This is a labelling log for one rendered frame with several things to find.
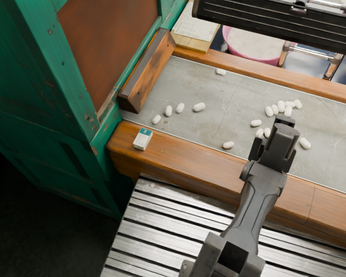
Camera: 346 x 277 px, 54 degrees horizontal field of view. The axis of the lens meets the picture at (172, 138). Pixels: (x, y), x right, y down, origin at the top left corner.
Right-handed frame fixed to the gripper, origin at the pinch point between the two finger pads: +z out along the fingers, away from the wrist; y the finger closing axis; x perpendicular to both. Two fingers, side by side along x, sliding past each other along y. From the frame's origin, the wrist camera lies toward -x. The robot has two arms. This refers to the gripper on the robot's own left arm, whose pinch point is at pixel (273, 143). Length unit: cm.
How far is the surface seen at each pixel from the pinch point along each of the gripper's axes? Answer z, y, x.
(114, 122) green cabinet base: -2.9, 45.2, 7.9
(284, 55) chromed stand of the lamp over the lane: 25.4, 4.8, -20.5
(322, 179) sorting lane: 4.0, -15.6, 6.9
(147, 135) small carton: -4.3, 33.9, 7.8
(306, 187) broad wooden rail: -1.6, -11.6, 8.3
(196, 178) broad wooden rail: -7.8, 16.3, 13.5
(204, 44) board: 27.4, 31.1, -17.4
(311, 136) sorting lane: 13.8, -10.0, -1.2
